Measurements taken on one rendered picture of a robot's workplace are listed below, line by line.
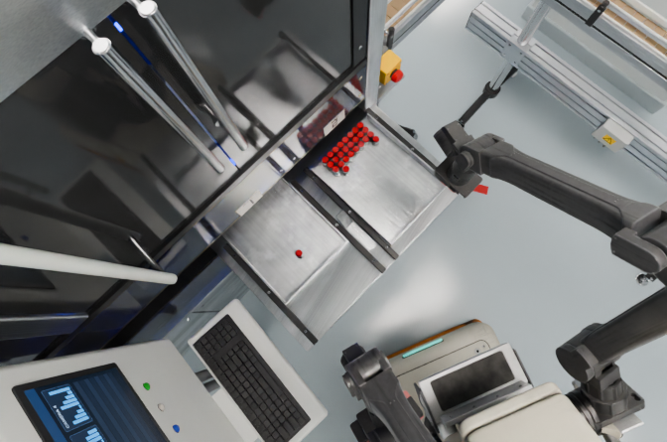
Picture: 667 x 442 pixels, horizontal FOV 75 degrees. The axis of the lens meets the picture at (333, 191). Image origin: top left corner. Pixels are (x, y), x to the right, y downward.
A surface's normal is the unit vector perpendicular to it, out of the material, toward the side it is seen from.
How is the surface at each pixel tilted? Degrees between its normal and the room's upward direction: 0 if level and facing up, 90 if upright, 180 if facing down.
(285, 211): 0
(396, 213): 0
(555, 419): 42
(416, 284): 0
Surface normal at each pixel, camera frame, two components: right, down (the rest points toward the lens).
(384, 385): -0.25, -0.79
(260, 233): -0.05, -0.25
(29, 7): 0.71, 0.67
